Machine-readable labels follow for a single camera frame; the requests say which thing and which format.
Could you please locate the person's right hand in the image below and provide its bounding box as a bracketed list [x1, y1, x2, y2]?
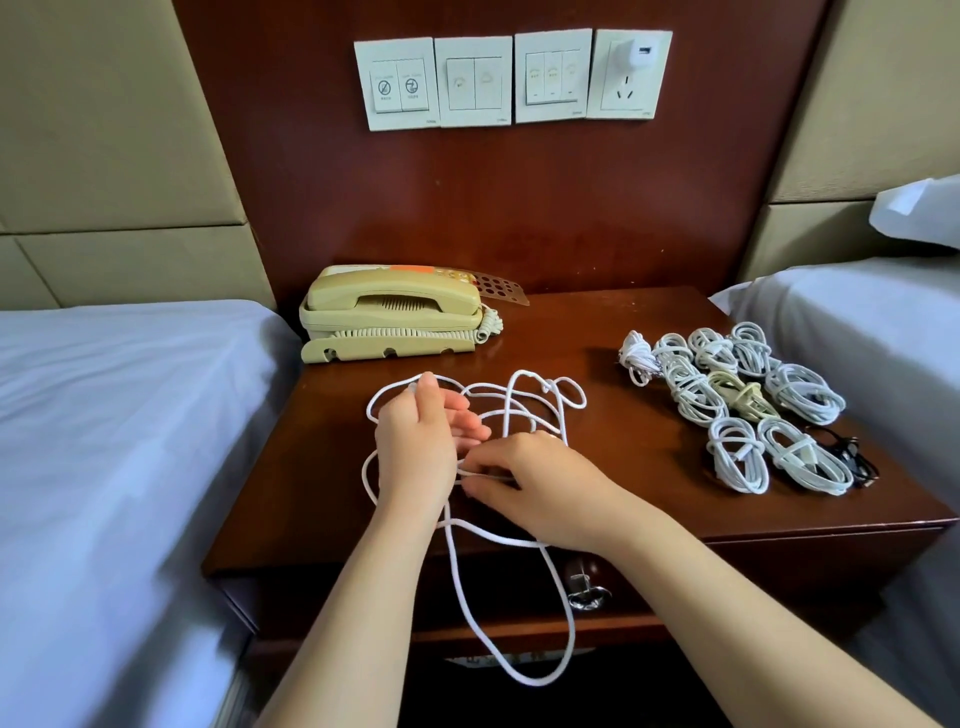
[457, 432, 662, 557]

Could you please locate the person's left hand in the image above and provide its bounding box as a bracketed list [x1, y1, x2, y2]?
[372, 372, 494, 519]

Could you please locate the dark wooden drawer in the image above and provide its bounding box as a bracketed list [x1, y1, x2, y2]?
[240, 547, 924, 647]

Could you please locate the cream cable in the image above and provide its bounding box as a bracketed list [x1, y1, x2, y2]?
[709, 372, 782, 425]

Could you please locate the thin black cable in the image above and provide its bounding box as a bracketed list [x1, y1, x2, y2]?
[825, 432, 882, 489]

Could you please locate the person's right forearm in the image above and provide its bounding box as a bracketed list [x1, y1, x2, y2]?
[607, 495, 939, 728]

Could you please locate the person's left forearm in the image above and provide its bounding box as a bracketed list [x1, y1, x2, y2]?
[255, 502, 459, 728]

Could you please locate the wooden nightstand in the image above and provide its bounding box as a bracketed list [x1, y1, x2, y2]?
[202, 288, 959, 728]

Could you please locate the white crumpled bag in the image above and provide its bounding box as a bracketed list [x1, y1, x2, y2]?
[447, 648, 560, 669]

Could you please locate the left bed white sheet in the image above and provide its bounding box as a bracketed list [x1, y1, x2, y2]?
[0, 300, 305, 728]

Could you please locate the bed white sheet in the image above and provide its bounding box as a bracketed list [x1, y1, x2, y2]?
[709, 255, 960, 728]
[0, 300, 305, 728]

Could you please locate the right bed white sheet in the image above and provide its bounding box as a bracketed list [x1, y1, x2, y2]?
[709, 255, 960, 728]

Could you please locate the beige padded headboard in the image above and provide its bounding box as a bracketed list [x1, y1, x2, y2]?
[0, 0, 276, 312]
[739, 0, 960, 284]

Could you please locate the white pillow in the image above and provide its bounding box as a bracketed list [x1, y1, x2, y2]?
[870, 175, 960, 249]

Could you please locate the metal ring drawer handle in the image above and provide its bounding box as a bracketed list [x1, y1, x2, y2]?
[567, 558, 614, 612]

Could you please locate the beige corded telephone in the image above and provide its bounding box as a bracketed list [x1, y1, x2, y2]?
[298, 264, 530, 365]

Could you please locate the dark wooden wall panel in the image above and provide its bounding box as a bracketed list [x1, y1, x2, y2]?
[172, 0, 830, 314]

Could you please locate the white two-button wall switch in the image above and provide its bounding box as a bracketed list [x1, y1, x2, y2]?
[354, 37, 441, 132]

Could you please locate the white double rocker wall switch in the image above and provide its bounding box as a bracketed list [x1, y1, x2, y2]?
[435, 36, 515, 128]

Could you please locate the white triple rocker wall switch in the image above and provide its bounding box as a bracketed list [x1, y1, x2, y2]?
[514, 30, 594, 123]

